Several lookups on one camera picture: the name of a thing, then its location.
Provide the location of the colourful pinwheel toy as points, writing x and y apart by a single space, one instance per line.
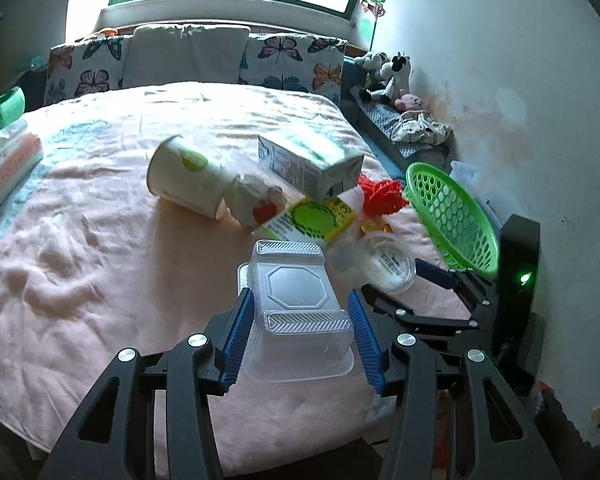
376 8

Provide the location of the tissue pack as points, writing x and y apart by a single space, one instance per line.
20 150

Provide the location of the white green paper cup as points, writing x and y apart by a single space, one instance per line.
184 175

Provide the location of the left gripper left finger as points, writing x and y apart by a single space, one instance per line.
228 333

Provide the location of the blue sofa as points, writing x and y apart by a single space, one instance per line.
374 122

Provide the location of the crumpled white wrapper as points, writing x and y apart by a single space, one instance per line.
252 201

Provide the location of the green plastic mesh basket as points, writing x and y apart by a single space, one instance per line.
453 219

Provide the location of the crumpled beige cloth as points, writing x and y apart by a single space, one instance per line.
419 126

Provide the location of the butterfly cushion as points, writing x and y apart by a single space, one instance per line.
294 62
91 66

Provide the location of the yellow green drink carton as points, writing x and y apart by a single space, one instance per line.
310 222

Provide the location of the red foam fruit net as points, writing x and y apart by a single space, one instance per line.
381 197

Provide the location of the clear plastic cup lid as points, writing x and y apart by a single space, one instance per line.
377 258

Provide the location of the plain white cushion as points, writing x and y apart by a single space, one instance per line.
162 54

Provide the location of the clear plastic food container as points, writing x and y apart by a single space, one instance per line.
299 331

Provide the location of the pink quilted blanket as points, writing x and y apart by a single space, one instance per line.
91 262

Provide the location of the white blue milk carton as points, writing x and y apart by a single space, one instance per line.
315 165

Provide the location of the left butterfly cushion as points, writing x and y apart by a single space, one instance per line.
91 66

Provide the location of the grey white plush toy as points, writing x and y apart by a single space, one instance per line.
371 63

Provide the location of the pink plush toy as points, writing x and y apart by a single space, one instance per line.
408 102

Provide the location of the right butterfly cushion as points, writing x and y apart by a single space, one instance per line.
294 62

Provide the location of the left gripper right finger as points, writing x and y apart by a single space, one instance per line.
374 333

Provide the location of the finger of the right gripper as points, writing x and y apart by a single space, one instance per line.
383 304
473 290

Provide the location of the clear plastic storage box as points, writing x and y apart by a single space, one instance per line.
481 188

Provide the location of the cow plush toy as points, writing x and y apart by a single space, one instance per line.
395 75

